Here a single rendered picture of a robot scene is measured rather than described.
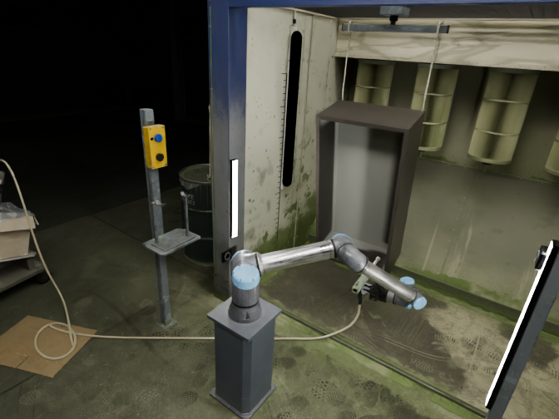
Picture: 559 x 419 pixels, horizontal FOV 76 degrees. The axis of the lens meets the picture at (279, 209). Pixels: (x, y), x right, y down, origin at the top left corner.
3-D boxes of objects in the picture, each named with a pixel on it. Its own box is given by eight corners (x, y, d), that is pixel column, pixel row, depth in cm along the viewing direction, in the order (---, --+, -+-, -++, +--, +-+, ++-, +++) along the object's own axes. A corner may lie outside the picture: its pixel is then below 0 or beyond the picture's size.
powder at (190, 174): (172, 170, 356) (171, 170, 355) (221, 164, 385) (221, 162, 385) (194, 188, 316) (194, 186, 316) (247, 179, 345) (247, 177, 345)
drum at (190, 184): (175, 245, 391) (169, 167, 355) (223, 234, 422) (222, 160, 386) (197, 272, 348) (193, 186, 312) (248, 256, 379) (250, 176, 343)
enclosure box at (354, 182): (333, 232, 325) (338, 99, 258) (400, 253, 297) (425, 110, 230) (315, 254, 301) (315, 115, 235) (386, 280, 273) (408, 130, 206)
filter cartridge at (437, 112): (418, 164, 318) (438, 62, 284) (392, 153, 348) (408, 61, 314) (449, 161, 331) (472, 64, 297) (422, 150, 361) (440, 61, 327)
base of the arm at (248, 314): (247, 328, 192) (247, 313, 188) (220, 313, 202) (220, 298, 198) (268, 310, 207) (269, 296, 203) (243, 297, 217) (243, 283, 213)
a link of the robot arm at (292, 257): (228, 267, 202) (357, 239, 207) (227, 251, 218) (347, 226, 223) (234, 288, 208) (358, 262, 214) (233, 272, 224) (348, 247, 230)
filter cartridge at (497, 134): (508, 170, 315) (541, 69, 284) (509, 180, 286) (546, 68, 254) (462, 163, 331) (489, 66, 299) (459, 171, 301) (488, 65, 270)
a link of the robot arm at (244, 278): (231, 307, 192) (231, 279, 185) (230, 288, 208) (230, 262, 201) (260, 305, 195) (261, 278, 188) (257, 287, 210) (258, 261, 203)
